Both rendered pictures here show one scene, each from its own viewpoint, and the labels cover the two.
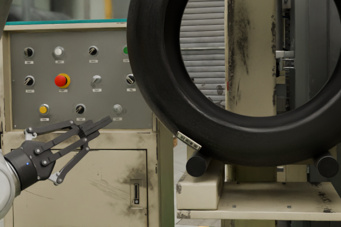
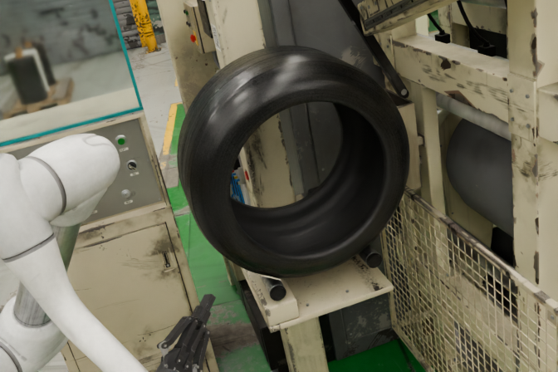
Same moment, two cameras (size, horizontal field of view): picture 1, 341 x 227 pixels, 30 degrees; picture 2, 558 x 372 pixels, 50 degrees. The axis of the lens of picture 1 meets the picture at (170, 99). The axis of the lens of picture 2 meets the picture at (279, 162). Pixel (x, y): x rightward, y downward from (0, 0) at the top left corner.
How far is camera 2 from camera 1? 0.79 m
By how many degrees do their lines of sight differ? 28
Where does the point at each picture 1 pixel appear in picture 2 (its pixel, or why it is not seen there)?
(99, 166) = (126, 248)
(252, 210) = (325, 305)
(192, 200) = (280, 317)
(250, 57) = (266, 154)
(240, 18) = not seen: hidden behind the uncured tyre
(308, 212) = (365, 295)
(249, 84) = (269, 176)
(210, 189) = (292, 305)
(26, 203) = not seen: hidden behind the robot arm
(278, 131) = (338, 251)
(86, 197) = (121, 276)
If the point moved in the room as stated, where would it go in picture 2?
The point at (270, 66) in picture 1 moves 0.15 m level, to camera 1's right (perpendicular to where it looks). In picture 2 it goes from (283, 157) to (325, 142)
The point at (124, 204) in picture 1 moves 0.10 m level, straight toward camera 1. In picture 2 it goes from (157, 271) to (165, 283)
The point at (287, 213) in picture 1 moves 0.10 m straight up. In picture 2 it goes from (350, 301) to (345, 271)
